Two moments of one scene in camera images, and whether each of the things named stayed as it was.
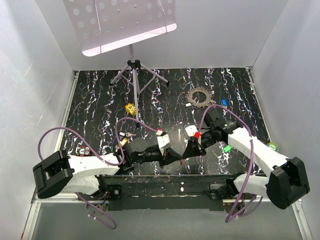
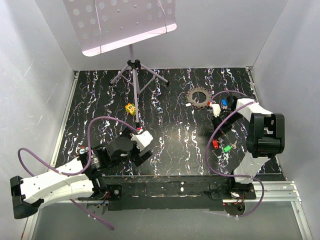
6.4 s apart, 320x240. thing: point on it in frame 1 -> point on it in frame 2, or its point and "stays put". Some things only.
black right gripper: (195, 148) -> (216, 120)
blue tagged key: (224, 102) stays put
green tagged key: (227, 148) stays put
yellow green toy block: (130, 108) stays put
